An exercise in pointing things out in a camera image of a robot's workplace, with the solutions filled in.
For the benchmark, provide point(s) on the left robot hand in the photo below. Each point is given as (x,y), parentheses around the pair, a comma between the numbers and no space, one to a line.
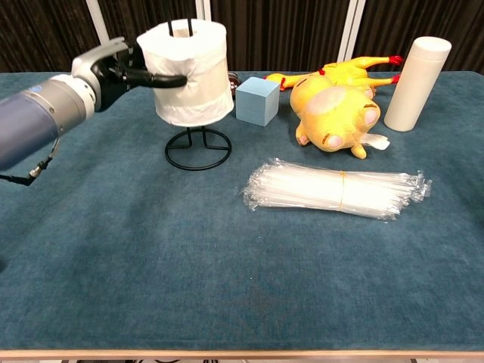
(113,77)

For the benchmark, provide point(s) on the white paper towel roll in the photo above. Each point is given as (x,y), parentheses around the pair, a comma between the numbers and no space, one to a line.
(189,73)

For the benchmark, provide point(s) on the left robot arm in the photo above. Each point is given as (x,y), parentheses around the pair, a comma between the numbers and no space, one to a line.
(38,117)

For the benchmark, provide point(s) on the black metal roll stand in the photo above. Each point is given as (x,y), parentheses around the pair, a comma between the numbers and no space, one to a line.
(196,145)

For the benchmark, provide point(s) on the brown snack packet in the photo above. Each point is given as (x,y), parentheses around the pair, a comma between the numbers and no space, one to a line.
(233,84)

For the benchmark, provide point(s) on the light blue cube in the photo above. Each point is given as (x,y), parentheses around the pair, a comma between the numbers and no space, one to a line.
(257,100)

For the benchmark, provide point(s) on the blue table mat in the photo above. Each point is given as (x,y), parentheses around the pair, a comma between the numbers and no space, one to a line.
(189,246)

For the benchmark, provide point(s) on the yellow plush duck toy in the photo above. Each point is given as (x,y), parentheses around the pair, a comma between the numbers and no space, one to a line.
(332,117)

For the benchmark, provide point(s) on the yellow rubber chicken toy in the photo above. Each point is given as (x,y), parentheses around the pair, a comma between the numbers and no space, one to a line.
(355,72)

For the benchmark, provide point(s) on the bundle of wrapped straws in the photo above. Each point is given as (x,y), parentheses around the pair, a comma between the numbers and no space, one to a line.
(336,189)

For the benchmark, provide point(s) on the white cylindrical bottle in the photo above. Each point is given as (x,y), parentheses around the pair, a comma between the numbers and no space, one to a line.
(416,83)

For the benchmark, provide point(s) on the white partition frame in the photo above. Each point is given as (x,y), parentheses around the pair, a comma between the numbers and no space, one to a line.
(223,34)

